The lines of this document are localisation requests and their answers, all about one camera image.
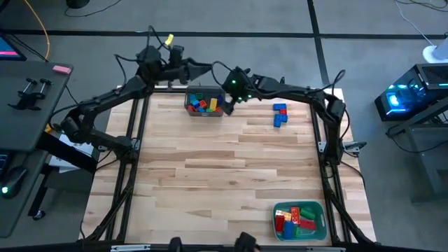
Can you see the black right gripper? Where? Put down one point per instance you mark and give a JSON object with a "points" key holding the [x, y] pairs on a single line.
{"points": [[236, 85]]}

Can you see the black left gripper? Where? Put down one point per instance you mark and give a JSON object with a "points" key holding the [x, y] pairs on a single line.
{"points": [[178, 70]]}

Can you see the small red toy brick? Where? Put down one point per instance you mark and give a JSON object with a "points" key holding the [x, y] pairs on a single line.
{"points": [[283, 112]]}

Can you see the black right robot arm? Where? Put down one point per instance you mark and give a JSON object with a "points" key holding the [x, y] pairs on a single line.
{"points": [[297, 94]]}

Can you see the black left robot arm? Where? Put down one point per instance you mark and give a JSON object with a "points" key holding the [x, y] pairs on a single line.
{"points": [[105, 99]]}

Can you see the grey translucent plastic bin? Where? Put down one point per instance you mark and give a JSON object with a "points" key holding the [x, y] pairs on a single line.
{"points": [[204, 115]]}

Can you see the yellow tape tag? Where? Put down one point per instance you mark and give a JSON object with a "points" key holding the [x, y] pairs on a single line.
{"points": [[169, 39]]}

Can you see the pink eraser block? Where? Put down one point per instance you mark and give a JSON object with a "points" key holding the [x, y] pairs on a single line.
{"points": [[62, 69]]}

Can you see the black round base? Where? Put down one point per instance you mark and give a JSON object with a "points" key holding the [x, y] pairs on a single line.
{"points": [[77, 3]]}

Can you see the white paper sheet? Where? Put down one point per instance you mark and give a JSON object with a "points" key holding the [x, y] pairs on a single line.
{"points": [[78, 148]]}

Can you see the black screw clamp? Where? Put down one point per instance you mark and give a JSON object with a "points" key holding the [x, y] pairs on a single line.
{"points": [[31, 82], [45, 82]]}

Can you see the teal plastic bin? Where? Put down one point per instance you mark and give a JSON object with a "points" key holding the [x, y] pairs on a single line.
{"points": [[318, 234]]}

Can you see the black desk support beam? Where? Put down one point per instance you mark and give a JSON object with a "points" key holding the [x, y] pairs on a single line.
{"points": [[66, 157]]}

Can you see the dark grey side desk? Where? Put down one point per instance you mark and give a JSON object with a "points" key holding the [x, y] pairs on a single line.
{"points": [[21, 122]]}

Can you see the computer screen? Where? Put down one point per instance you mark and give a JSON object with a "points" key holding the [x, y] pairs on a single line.
{"points": [[7, 50]]}

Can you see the black lit computer tower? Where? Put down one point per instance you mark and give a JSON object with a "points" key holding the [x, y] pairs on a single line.
{"points": [[430, 78]]}

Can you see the grey metal stand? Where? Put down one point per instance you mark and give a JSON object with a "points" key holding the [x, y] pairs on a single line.
{"points": [[430, 164]]}

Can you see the black computer mouse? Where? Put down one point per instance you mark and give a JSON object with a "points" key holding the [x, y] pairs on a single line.
{"points": [[15, 178]]}

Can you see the white round device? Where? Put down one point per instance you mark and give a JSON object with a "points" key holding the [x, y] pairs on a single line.
{"points": [[434, 54]]}

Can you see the black desk leg caster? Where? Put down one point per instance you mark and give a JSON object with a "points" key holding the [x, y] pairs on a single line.
{"points": [[38, 213]]}

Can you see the black keyboard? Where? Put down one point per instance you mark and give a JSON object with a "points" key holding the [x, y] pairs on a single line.
{"points": [[2, 162]]}

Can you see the black metal table frame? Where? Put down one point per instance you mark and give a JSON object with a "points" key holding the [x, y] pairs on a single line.
{"points": [[175, 91]]}

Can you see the silver metal bracket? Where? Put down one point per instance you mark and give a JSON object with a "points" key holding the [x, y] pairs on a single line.
{"points": [[130, 248], [325, 249]]}

